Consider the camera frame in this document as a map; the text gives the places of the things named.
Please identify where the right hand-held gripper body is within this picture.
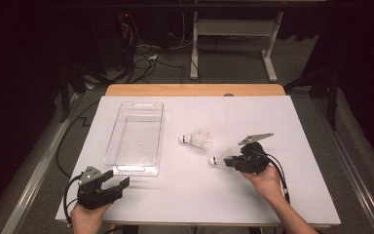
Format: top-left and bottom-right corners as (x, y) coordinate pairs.
(236, 132), (275, 175)

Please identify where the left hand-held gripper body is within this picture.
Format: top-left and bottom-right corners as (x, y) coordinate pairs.
(76, 165), (125, 211)

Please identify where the clear plastic tray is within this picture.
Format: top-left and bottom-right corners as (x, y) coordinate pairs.
(102, 100), (165, 177)

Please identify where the person's left hand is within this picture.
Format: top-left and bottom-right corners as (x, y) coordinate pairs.
(70, 203), (111, 234)

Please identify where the person's right hand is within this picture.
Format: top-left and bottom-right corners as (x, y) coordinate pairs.
(242, 164), (283, 201)

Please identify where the white board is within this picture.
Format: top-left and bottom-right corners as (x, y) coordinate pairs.
(56, 95), (342, 226)

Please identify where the wooden table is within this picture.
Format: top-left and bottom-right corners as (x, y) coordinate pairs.
(59, 83), (331, 228)

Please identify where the black stand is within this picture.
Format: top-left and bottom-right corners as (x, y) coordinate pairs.
(283, 64), (340, 131)
(59, 62), (89, 123)

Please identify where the dark computer tower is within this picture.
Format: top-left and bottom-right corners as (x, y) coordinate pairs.
(91, 11), (137, 71)

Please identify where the left hand-held gripper cable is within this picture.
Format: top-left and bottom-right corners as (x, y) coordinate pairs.
(63, 174), (84, 227)

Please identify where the hand-held gripper cable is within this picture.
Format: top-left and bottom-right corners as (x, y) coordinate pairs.
(256, 150), (290, 205)
(63, 174), (84, 227)

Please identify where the right hand-held gripper cable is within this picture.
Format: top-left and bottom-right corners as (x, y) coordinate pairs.
(256, 150), (290, 205)

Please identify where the black floor cable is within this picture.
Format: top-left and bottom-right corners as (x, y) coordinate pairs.
(56, 99), (100, 178)

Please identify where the metal floor rail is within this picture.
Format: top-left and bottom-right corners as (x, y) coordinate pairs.
(310, 96), (374, 234)
(0, 92), (82, 234)

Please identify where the bundle of floor cables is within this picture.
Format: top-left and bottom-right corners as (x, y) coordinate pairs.
(110, 13), (203, 84)

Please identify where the white metal desk frame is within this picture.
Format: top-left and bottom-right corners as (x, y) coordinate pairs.
(189, 11), (285, 84)

